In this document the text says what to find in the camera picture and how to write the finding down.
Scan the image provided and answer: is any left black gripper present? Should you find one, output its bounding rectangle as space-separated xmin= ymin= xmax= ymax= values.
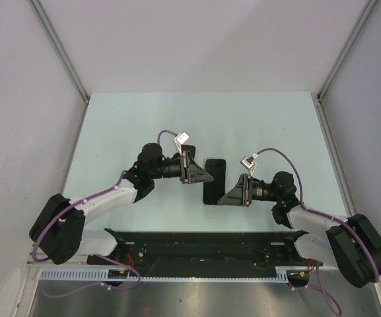
xmin=150 ymin=151 xmax=213 ymax=184

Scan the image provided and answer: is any white slotted cable duct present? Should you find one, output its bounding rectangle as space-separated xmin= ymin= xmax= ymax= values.
xmin=39 ymin=267 xmax=310 ymax=283

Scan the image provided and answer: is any front aluminium frame rail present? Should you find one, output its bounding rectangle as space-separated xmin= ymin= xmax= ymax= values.
xmin=26 ymin=241 xmax=381 ymax=267

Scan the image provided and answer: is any right aluminium side rail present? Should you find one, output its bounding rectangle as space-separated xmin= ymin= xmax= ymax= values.
xmin=312 ymin=94 xmax=357 ymax=216

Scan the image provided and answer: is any left aluminium frame post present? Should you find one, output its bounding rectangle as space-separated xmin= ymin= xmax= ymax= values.
xmin=27 ymin=0 xmax=90 ymax=105

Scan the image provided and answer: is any aluminium frame post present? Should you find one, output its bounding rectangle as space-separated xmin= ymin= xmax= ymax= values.
xmin=27 ymin=0 xmax=90 ymax=105
xmin=316 ymin=0 xmax=381 ymax=102

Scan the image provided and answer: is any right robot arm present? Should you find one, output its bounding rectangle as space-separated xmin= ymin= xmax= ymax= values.
xmin=218 ymin=171 xmax=381 ymax=288

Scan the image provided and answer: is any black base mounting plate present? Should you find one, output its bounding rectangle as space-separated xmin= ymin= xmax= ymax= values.
xmin=87 ymin=230 xmax=316 ymax=277

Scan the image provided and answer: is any black smartphone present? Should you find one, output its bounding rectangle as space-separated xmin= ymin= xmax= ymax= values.
xmin=202 ymin=158 xmax=226 ymax=205

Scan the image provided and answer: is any right aluminium frame post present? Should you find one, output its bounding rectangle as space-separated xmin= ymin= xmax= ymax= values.
xmin=316 ymin=0 xmax=381 ymax=102

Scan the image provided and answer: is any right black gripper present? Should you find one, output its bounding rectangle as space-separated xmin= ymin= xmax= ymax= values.
xmin=217 ymin=173 xmax=281 ymax=207

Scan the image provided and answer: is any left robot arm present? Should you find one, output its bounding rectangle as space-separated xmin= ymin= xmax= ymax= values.
xmin=29 ymin=143 xmax=214 ymax=265

